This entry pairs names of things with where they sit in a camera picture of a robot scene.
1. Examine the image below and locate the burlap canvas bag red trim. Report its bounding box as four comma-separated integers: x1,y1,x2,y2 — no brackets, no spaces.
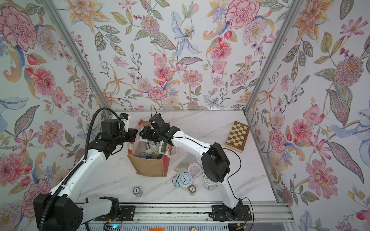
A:
127,134,172,178

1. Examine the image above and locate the pink round alarm clock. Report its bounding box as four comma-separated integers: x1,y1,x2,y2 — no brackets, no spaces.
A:
188,163,202,179

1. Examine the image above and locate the small white digital clock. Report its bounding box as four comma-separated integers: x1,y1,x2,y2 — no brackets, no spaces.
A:
145,149,155,156

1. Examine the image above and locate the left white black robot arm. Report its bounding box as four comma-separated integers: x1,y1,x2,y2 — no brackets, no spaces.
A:
33,114,137,231

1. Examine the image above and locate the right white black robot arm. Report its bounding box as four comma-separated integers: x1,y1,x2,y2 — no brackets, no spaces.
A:
139,114,243,220

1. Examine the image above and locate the blue twin-bell clock front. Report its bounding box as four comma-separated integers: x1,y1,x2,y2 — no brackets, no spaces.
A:
172,173,193,190

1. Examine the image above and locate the small grey mini clock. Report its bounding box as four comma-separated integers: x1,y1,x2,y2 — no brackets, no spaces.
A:
133,187,143,197

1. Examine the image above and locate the small beige cylinder clock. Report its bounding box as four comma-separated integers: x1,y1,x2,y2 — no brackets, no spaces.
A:
188,185,197,196

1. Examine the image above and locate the white twin-bell alarm clock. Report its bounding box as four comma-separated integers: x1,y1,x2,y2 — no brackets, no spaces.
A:
202,175,217,190

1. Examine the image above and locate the wooden chessboard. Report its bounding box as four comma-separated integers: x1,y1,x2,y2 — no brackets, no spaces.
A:
225,121,251,153

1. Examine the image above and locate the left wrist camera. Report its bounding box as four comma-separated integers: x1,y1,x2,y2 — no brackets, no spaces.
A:
119,113,131,132

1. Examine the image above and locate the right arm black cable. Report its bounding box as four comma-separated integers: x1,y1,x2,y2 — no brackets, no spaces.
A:
149,107,255,231

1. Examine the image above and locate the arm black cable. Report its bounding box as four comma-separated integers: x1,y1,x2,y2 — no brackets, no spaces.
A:
39,107,120,231
149,107,255,231

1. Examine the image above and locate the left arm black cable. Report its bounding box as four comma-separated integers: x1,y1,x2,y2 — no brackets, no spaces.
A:
39,107,120,231

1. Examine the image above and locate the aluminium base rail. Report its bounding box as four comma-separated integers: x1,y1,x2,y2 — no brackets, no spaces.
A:
79,203,298,231

